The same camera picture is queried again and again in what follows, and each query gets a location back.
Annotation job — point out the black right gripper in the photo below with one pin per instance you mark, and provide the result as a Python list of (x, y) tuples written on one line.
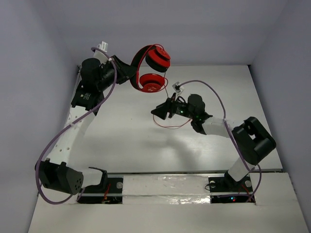
[(168, 106)]

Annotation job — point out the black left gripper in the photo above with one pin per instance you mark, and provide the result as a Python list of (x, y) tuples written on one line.
[(119, 71)]

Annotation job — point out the red black headphones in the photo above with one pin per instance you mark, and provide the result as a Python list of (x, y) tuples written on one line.
[(158, 60)]

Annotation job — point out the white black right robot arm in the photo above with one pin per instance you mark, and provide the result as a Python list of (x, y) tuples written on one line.
[(249, 137)]

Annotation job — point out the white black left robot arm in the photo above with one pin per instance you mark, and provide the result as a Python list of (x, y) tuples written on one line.
[(52, 170)]

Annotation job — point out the white foil-taped front board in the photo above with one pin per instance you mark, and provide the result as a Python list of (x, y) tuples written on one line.
[(276, 211)]

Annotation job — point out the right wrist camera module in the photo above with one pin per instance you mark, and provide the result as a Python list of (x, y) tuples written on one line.
[(178, 88)]

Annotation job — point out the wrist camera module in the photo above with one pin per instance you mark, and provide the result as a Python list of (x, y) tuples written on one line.
[(103, 46), (178, 88)]

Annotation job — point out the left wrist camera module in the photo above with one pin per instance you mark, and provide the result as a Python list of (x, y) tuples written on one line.
[(103, 46)]

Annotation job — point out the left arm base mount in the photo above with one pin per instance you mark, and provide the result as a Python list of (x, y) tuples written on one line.
[(110, 194)]

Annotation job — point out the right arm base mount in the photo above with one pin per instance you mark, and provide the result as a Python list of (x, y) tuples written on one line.
[(221, 193)]

